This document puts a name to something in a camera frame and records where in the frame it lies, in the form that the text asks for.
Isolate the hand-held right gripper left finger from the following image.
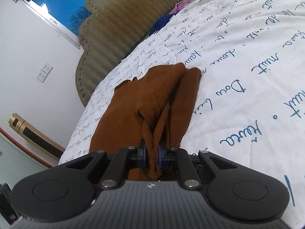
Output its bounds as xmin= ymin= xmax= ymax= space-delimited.
xmin=58 ymin=139 xmax=147 ymax=190

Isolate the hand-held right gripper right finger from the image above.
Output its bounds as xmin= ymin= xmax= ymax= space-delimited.
xmin=157 ymin=140 xmax=239 ymax=191

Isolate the brown knit garment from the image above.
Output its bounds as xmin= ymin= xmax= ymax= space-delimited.
xmin=88 ymin=62 xmax=203 ymax=182

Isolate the gold and black tower heater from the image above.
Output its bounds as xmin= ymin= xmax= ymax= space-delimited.
xmin=8 ymin=113 xmax=66 ymax=161

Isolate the olive padded headboard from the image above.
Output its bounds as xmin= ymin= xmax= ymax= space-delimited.
xmin=75 ymin=0 xmax=196 ymax=108

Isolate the white printed blanket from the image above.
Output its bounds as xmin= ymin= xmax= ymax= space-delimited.
xmin=58 ymin=0 xmax=305 ymax=220

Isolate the dark blue cloth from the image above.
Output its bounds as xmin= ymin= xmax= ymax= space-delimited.
xmin=148 ymin=13 xmax=177 ymax=37

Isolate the black box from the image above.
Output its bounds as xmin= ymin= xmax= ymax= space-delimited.
xmin=0 ymin=183 xmax=15 ymax=226

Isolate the purple cloth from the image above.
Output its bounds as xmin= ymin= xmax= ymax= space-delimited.
xmin=172 ymin=0 xmax=192 ymax=14

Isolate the window with blue glass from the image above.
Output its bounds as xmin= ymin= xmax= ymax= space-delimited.
xmin=21 ymin=0 xmax=96 ymax=50

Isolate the white wall socket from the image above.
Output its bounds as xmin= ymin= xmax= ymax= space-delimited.
xmin=36 ymin=62 xmax=53 ymax=84

